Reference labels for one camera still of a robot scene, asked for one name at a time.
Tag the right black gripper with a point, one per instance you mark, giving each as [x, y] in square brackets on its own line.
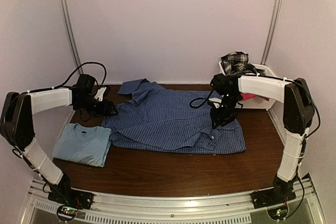
[218, 118]

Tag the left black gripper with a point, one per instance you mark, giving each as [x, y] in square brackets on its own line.
[105, 110]

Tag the light blue printed t-shirt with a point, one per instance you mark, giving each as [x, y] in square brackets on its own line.
[83, 145]

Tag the blue dotted shirt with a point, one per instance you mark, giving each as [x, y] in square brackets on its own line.
[161, 120]

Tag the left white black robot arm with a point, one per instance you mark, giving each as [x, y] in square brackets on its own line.
[18, 129]

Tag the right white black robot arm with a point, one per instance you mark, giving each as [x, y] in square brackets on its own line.
[298, 112]

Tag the white plastic laundry basket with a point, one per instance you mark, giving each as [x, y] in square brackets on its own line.
[257, 103]

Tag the pink garment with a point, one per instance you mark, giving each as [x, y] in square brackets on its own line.
[247, 96]

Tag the dark plaid shirt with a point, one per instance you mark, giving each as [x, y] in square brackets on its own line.
[238, 62]

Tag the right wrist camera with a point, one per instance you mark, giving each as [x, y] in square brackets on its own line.
[215, 102]

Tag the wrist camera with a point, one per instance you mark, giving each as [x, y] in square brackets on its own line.
[215, 102]
[101, 93]

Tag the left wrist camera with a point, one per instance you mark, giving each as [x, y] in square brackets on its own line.
[101, 93]

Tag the front aluminium frame rail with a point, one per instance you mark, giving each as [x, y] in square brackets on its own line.
[229, 208]

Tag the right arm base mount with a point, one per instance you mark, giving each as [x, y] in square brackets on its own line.
[277, 207]

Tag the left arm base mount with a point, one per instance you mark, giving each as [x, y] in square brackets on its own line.
[69, 207]

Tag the left aluminium frame post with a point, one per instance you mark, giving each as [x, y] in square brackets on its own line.
[70, 35]

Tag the aluminium frame post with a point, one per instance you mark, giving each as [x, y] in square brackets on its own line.
[276, 10]
[70, 35]

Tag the right aluminium frame post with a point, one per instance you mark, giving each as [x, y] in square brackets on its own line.
[276, 10]

